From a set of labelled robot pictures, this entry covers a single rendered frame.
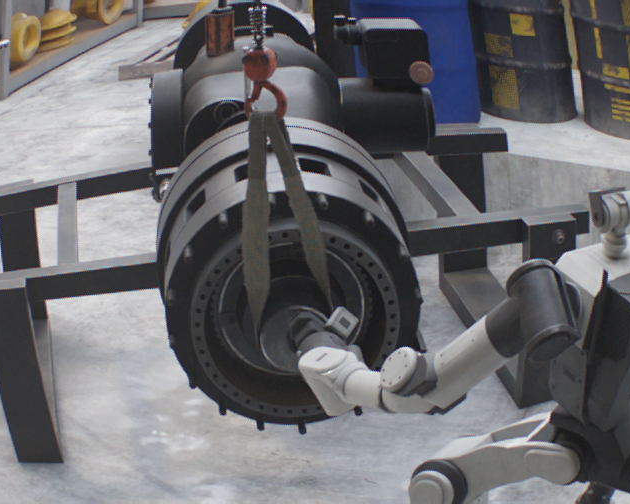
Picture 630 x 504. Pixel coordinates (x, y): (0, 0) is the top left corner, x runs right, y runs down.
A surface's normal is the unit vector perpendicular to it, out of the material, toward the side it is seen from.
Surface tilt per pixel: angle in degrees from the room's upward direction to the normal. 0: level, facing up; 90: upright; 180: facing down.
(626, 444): 52
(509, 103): 90
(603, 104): 90
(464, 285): 0
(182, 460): 0
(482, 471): 90
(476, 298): 0
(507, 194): 90
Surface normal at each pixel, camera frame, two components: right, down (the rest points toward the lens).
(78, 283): 0.18, 0.33
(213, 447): -0.06, -0.94
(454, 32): 0.61, 0.25
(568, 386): -0.87, 0.35
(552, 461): -0.63, 0.31
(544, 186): -0.36, 0.35
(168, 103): 0.03, -0.36
